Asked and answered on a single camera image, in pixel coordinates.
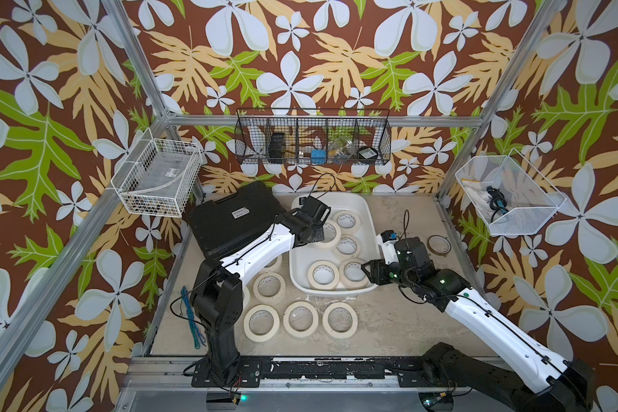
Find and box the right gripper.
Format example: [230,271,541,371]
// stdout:
[358,257,418,291]

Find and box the masking tape roll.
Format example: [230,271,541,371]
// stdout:
[331,209,362,234]
[307,260,340,290]
[252,272,286,305]
[244,305,281,343]
[283,301,319,338]
[339,259,371,290]
[332,236,362,261]
[322,302,358,339]
[260,255,283,273]
[315,219,342,249]

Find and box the white plastic storage tray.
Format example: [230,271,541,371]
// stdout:
[289,192,381,296]

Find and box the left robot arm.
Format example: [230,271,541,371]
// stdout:
[190,191,331,386]

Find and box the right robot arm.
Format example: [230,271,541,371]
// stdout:
[362,230,595,411]

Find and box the blue box in basket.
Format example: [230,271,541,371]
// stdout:
[311,149,327,165]

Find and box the black box in basket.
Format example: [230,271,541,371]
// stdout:
[267,132,286,163]

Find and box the clear round container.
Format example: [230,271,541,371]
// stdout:
[328,137,359,164]

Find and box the black plastic tool case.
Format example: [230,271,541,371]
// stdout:
[184,181,286,259]

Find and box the black square item in basket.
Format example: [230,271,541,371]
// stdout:
[357,147,379,164]

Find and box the white mesh basket right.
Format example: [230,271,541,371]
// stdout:
[456,149,567,237]

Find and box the thin tape ring on table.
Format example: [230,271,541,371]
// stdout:
[426,234,453,258]

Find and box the black wire basket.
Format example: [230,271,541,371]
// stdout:
[233,108,391,166]

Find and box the black cable in mesh basket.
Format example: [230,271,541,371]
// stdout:
[485,186,509,220]

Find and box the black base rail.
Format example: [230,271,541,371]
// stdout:
[183,356,455,390]

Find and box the white wire basket left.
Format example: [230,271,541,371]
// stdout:
[112,130,204,218]

